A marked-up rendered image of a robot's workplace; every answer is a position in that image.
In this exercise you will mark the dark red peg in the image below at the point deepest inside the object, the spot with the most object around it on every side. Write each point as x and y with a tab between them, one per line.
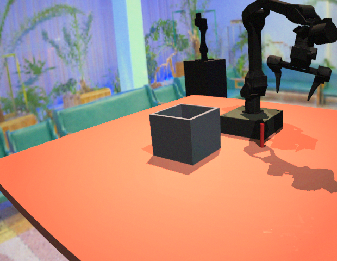
262	127

